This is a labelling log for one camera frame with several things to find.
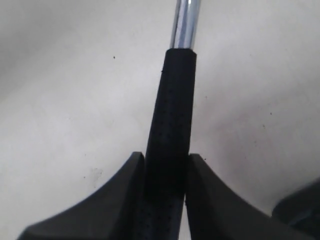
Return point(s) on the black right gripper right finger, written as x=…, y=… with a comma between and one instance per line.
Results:
x=215, y=212

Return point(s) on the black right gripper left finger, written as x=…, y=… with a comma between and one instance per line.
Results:
x=108, y=214

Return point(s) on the claw hammer black grip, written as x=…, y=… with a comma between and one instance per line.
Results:
x=159, y=217

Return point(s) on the black plastic tool case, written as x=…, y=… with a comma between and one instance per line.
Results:
x=301, y=210

